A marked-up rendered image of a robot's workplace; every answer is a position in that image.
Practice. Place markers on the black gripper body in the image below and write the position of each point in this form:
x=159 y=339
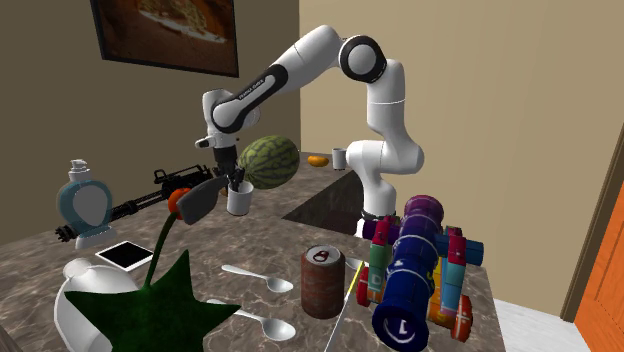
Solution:
x=224 y=160

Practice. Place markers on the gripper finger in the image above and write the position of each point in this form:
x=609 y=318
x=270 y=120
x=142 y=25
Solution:
x=231 y=183
x=240 y=174

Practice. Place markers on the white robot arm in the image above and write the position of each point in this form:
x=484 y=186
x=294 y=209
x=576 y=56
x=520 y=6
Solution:
x=382 y=117

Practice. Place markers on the white cup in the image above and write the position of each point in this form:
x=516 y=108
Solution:
x=240 y=201

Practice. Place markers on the striped green watermelon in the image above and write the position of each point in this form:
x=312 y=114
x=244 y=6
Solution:
x=270 y=162

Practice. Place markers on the grey flat wedge-shaped object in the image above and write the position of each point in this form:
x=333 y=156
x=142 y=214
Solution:
x=200 y=200

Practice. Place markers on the orange fruit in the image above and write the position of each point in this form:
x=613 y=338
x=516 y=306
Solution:
x=318 y=161

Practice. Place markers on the black toy machine gun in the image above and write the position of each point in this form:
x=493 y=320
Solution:
x=146 y=197

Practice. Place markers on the small white mug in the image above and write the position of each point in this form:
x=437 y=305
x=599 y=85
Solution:
x=339 y=159

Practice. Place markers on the silver spoon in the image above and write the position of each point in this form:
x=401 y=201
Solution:
x=353 y=264
x=265 y=280
x=270 y=326

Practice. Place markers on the white tablet with black screen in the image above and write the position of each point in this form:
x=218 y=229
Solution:
x=124 y=255

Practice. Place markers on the red-brown drinks can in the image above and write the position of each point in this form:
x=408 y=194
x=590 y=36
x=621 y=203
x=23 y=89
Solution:
x=322 y=282

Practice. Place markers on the blue white soap dispenser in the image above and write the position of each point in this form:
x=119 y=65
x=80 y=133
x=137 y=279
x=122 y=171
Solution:
x=85 y=207

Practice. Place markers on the green star-shaped plant figure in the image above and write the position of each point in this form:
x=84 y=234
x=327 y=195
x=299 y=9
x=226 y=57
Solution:
x=151 y=317

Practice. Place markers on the yellow pencil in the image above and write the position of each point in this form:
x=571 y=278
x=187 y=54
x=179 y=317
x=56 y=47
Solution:
x=345 y=307

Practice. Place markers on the white round jug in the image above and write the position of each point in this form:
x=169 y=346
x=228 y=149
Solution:
x=78 y=297

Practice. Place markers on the colourful toy cannon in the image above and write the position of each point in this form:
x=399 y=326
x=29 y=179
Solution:
x=414 y=282

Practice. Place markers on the orange door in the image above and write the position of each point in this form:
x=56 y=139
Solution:
x=604 y=278

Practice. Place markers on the dark framed wall picture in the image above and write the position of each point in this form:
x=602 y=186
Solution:
x=170 y=34

